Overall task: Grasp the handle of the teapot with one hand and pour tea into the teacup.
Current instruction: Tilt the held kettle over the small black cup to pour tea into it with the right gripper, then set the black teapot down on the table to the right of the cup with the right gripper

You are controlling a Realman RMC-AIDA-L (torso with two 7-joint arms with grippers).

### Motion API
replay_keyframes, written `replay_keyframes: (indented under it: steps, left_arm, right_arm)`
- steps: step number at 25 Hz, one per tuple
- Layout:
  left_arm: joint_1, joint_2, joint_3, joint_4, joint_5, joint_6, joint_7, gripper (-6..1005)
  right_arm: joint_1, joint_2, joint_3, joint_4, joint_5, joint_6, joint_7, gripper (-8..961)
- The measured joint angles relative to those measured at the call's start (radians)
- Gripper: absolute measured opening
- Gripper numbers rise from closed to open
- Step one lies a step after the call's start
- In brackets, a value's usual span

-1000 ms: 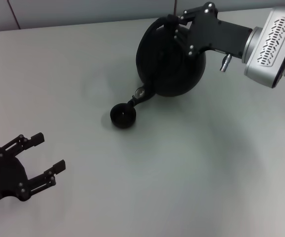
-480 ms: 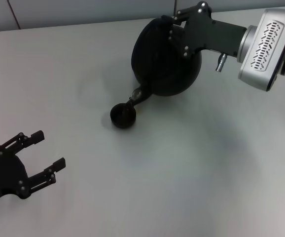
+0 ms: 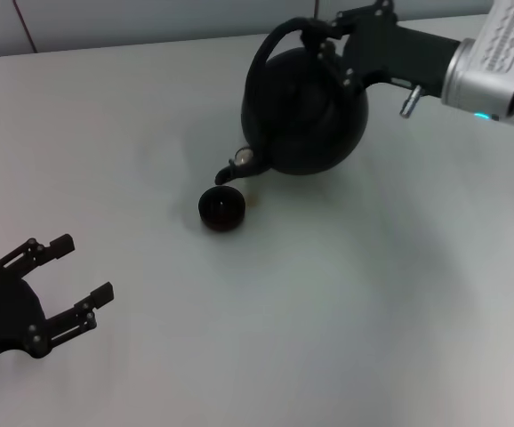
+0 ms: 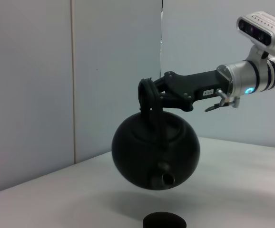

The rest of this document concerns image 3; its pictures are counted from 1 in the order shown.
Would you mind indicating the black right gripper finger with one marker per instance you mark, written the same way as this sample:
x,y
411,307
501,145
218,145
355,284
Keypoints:
x,y
334,60
341,20

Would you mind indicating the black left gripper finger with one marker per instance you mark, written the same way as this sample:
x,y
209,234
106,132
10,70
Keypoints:
x,y
61,244
102,293

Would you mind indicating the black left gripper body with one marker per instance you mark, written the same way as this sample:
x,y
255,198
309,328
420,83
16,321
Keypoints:
x,y
3,313

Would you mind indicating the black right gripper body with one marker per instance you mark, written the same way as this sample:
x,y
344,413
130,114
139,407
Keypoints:
x,y
390,53

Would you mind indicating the black round teapot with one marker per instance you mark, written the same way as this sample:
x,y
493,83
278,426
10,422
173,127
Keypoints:
x,y
310,133

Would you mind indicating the small dark teacup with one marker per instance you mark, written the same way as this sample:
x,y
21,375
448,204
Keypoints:
x,y
221,218

